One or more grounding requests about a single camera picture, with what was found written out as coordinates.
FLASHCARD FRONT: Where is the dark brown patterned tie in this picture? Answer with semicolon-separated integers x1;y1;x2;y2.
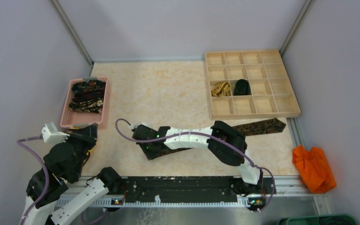
140;118;287;161

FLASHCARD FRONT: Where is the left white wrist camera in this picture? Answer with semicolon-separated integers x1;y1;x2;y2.
41;122;70;145

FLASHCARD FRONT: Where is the green bin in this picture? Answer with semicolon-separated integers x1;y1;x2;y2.
277;214;359;225

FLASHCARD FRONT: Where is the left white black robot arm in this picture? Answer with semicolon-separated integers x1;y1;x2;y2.
16;122;122;225

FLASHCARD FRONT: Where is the pink plastic basket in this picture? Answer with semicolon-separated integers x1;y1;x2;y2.
60;77;111;129

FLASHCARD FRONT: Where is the orange cloth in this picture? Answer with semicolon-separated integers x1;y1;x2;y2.
292;145;337;194

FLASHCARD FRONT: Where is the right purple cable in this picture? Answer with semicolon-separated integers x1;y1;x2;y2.
115;118;276;214

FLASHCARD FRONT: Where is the pile of patterned ties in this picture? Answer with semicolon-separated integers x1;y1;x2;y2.
68;80;106;114

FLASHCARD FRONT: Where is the rolled black tie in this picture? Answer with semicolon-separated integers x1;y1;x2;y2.
233;79;251;96

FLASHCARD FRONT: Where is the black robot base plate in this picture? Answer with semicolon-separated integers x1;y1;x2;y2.
92;176;276;204

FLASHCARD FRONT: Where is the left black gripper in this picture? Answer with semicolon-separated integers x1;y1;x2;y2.
60;122;98;179

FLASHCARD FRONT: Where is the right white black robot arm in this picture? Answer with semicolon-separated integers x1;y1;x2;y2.
131;120;264;193

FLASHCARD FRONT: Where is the rolled yellow patterned tie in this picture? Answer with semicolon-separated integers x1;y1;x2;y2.
211;81;231;97

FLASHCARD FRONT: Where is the wooden compartment tray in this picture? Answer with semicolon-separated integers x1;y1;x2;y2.
204;49;301;120

